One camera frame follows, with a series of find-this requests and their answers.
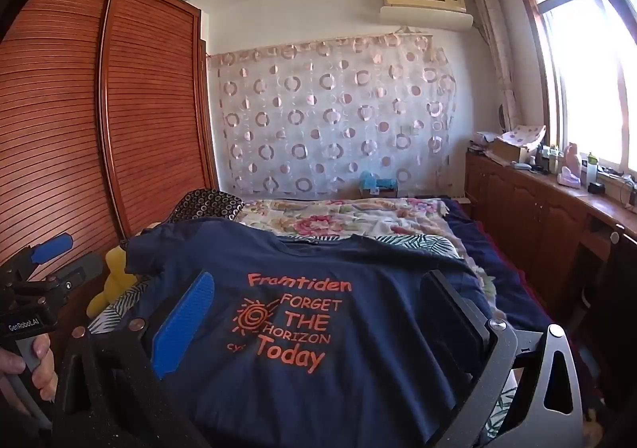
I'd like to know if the low wooden cabinet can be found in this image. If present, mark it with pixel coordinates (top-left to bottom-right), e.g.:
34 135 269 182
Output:
465 149 637 329

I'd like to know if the brown slatted wooden wardrobe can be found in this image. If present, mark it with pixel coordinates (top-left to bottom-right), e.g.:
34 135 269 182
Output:
0 0 220 329

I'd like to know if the pink dotted cloth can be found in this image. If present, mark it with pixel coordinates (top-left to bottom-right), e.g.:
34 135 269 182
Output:
502 125 547 145

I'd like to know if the white wall air conditioner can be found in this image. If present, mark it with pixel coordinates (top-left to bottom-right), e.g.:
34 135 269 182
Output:
379 0 475 31

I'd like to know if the yellow plush toy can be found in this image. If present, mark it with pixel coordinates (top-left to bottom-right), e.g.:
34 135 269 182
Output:
87 246 139 319

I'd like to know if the navy t-shirt with orange print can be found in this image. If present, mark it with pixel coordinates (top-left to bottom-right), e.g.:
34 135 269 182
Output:
124 219 498 448

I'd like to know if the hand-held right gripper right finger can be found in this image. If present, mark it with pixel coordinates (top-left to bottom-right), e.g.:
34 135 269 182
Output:
420 270 583 448

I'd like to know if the cardboard box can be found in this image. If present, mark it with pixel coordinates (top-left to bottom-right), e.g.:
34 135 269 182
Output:
492 137 531 165

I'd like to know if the wooden framed window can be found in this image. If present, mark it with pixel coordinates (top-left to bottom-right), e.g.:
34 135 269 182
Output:
515 0 637 180

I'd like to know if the navy bed sheet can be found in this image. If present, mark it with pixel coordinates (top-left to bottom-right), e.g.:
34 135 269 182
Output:
443 199 553 334

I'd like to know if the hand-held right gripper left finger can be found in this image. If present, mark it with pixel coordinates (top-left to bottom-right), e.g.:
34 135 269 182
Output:
52 270 216 448

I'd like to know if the pale floral window drape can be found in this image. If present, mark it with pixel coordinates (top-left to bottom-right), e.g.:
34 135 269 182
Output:
473 0 521 130

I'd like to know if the leaf print bed sheet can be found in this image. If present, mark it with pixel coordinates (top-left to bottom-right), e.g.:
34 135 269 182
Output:
90 233 521 431

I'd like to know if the floral blanket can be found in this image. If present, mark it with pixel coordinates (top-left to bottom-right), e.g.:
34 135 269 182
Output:
234 196 479 252

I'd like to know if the dark circle patterned pillow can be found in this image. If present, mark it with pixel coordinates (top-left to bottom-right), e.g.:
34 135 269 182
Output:
166 188 244 226

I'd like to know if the sheer curtain with circle pattern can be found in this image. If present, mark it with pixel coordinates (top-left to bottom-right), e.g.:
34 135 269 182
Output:
206 32 456 197

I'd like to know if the person's left hand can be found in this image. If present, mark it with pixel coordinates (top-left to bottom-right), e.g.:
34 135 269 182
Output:
0 333 59 402

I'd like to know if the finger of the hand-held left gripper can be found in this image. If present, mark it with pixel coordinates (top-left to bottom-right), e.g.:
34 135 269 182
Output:
0 234 75 280
46 253 104 290

